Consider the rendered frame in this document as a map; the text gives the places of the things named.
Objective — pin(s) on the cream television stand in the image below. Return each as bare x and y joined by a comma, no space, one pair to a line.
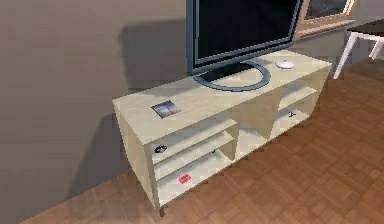
203,110

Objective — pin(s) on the multicoloured square card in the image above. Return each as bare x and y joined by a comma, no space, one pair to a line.
166,109

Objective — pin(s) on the black and white disc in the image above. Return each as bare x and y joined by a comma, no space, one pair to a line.
160,149

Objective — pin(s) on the small red card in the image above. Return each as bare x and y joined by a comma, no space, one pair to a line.
184,178

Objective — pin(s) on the grey flat television set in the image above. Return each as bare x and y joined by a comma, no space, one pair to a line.
240,30

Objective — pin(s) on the small black key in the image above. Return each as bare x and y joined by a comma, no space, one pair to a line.
292,114

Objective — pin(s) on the white round dish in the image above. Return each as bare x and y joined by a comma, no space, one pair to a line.
284,64

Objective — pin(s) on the wooden framed window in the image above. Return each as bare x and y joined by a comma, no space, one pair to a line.
325,15

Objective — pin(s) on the dark table with white legs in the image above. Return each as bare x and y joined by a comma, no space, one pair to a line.
361,35

